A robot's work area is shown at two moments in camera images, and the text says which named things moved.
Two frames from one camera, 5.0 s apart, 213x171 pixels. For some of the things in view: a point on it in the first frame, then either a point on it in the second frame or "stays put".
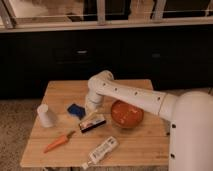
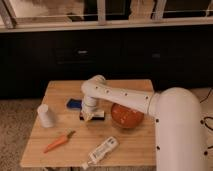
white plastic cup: [45, 117] stays put
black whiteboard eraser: [87, 125] → [97, 116]
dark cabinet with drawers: [176, 61] stays put
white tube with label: [101, 152] stays put
